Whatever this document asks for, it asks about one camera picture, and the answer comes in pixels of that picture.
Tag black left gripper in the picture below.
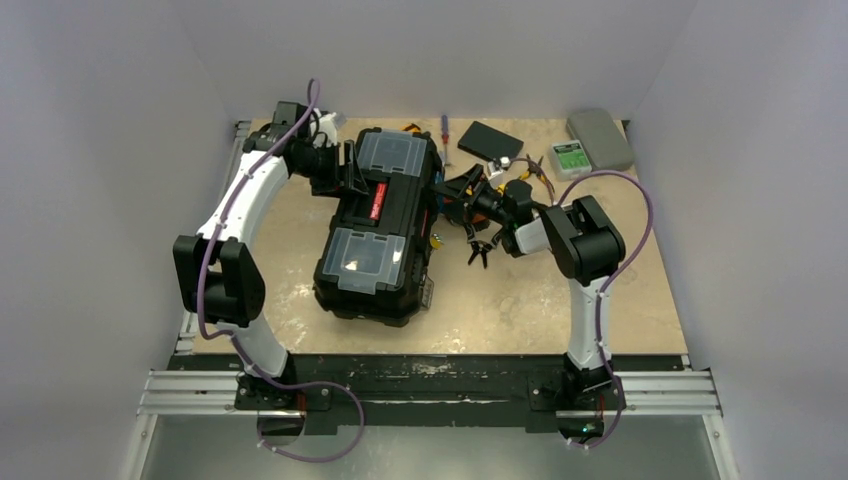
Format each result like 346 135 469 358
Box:
296 143 370 202

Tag black plastic toolbox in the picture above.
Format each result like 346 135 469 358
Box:
313 128 444 327

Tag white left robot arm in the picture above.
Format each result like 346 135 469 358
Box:
172 101 342 409

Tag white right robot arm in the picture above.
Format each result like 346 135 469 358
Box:
433 166 626 407

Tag black orange hex key holder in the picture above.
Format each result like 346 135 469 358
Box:
462 213 491 243

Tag black flat box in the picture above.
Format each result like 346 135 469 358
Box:
457 121 524 161

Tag red blue screwdriver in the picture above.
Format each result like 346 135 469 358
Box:
440 114 451 167

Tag yellow utility knife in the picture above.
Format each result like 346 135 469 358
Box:
402 123 424 134

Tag green labelled clear box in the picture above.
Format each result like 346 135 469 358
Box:
549 140 592 181

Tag grey plastic case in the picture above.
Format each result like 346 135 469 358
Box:
566 108 635 171

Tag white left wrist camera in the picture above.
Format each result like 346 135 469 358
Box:
309 108 347 144

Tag black handled pliers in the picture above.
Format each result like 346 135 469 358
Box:
467 228 505 269

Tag yellow handled pliers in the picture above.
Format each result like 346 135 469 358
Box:
519 154 547 183

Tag aluminium rail frame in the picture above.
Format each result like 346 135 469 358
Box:
135 119 253 480

